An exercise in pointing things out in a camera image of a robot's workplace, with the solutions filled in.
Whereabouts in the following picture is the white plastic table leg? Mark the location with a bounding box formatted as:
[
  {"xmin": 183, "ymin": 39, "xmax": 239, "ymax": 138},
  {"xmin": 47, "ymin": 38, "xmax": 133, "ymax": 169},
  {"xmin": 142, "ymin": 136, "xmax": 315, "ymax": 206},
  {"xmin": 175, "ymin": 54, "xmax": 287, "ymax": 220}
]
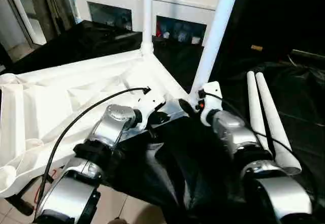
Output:
[
  {"xmin": 139, "ymin": 0, "xmax": 154, "ymax": 57},
  {"xmin": 246, "ymin": 71, "xmax": 271, "ymax": 153},
  {"xmin": 189, "ymin": 0, "xmax": 242, "ymax": 109},
  {"xmin": 255, "ymin": 72, "xmax": 303, "ymax": 176}
]

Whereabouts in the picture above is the white plastic table top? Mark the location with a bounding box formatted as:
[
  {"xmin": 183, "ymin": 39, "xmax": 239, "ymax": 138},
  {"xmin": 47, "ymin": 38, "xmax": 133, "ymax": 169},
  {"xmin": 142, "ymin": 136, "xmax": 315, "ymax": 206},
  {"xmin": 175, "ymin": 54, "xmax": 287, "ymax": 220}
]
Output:
[{"xmin": 0, "ymin": 50, "xmax": 198, "ymax": 199}]

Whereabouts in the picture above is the black mat cover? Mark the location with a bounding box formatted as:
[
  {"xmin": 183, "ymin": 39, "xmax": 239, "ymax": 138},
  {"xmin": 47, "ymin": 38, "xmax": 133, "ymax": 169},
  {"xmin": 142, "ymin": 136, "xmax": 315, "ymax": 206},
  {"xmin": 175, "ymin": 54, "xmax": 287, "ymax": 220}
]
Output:
[{"xmin": 7, "ymin": 19, "xmax": 325, "ymax": 224}]

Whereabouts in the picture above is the long black pole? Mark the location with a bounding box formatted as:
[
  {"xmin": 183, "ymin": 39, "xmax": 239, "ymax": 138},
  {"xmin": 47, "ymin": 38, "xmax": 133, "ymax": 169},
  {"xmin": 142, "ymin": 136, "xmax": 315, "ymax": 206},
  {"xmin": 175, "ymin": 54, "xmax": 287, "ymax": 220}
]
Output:
[{"xmin": 290, "ymin": 49, "xmax": 325, "ymax": 60}]

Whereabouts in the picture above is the black metal stand leg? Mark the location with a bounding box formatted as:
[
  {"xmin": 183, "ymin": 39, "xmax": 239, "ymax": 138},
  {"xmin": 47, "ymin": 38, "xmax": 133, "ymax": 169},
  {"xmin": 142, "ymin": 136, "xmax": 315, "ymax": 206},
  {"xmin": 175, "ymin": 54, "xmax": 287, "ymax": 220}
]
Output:
[{"xmin": 12, "ymin": 195, "xmax": 36, "ymax": 216}]

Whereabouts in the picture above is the grey metal rack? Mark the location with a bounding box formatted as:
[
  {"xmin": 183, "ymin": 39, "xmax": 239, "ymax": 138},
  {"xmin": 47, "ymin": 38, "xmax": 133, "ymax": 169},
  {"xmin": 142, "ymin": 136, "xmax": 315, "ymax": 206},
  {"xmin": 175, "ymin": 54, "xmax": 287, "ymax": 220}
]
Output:
[{"xmin": 0, "ymin": 0, "xmax": 77, "ymax": 49}]

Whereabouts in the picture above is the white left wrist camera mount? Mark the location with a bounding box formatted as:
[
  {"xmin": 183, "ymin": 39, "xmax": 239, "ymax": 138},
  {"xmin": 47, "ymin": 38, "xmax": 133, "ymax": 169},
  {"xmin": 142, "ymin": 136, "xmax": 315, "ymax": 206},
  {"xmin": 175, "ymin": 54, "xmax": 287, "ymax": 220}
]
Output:
[{"xmin": 137, "ymin": 91, "xmax": 167, "ymax": 131}]

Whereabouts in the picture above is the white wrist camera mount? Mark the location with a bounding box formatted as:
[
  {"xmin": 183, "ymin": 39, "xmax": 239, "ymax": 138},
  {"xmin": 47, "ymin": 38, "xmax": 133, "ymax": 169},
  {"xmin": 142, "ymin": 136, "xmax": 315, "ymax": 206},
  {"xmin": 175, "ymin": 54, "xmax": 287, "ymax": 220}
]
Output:
[
  {"xmin": 137, "ymin": 91, "xmax": 167, "ymax": 131},
  {"xmin": 198, "ymin": 81, "xmax": 223, "ymax": 127}
]

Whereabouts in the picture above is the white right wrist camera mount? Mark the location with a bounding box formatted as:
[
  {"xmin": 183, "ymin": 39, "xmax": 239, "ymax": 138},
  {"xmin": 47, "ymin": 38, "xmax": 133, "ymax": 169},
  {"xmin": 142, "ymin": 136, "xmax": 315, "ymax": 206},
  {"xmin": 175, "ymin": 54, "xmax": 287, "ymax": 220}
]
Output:
[{"xmin": 198, "ymin": 81, "xmax": 223, "ymax": 127}]

